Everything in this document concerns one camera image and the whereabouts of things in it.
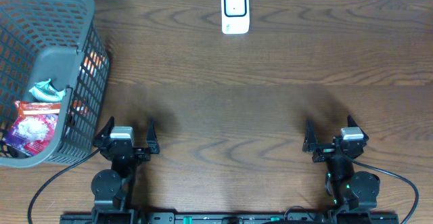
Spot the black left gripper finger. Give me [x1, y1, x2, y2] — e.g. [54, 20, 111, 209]
[146, 118, 160, 154]
[93, 116, 114, 147]

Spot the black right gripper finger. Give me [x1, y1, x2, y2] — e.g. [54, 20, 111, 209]
[346, 115, 364, 137]
[302, 119, 317, 152]

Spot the purple red snack bag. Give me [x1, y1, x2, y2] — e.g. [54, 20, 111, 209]
[3, 114, 58, 156]

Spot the mint green snack packet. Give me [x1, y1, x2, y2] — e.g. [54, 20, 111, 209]
[28, 79, 66, 103]

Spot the red orange snack bar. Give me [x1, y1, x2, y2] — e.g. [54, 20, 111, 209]
[14, 101, 61, 116]

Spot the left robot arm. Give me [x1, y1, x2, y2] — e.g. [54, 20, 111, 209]
[91, 117, 160, 223]

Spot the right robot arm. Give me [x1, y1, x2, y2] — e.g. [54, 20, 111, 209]
[302, 116, 380, 223]

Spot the white barcode scanner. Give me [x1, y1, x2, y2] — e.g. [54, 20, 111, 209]
[221, 0, 250, 35]

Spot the grey plastic mesh basket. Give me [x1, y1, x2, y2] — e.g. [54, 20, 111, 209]
[1, 0, 110, 168]

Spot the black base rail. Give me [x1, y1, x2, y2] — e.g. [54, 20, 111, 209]
[60, 210, 401, 224]

